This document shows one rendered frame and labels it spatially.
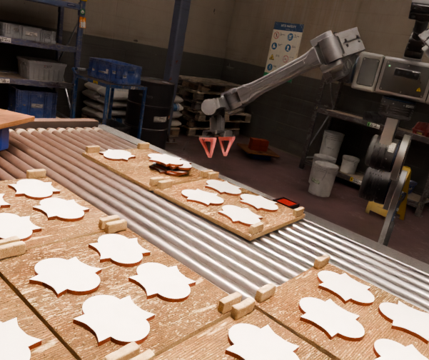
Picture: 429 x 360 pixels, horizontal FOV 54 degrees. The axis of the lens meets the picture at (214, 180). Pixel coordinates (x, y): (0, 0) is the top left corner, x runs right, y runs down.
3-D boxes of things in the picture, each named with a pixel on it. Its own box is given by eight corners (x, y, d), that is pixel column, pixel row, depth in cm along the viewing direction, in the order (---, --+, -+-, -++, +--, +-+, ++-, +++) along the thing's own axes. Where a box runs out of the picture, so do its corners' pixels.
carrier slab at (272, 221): (215, 180, 173) (216, 176, 173) (304, 218, 151) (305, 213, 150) (153, 193, 146) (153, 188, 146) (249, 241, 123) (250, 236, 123)
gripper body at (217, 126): (202, 135, 156) (201, 114, 155) (218, 134, 164) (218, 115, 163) (215, 135, 152) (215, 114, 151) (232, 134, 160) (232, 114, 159)
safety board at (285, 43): (263, 76, 727) (275, 21, 701) (290, 83, 686) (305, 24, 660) (262, 76, 726) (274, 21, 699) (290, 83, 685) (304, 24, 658)
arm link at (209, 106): (245, 110, 155) (236, 88, 155) (237, 108, 145) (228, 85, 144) (216, 122, 159) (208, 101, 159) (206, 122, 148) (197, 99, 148)
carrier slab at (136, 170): (148, 151, 197) (148, 147, 197) (213, 180, 173) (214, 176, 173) (81, 156, 171) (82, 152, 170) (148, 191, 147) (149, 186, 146)
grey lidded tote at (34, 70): (52, 77, 564) (53, 59, 557) (66, 83, 543) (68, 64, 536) (14, 74, 527) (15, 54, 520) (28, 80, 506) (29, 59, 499)
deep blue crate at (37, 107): (45, 114, 578) (48, 87, 567) (56, 121, 549) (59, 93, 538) (6, 112, 546) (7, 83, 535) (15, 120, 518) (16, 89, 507)
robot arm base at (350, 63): (348, 83, 179) (357, 54, 176) (345, 83, 172) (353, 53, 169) (328, 79, 183) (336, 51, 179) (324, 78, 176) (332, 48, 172)
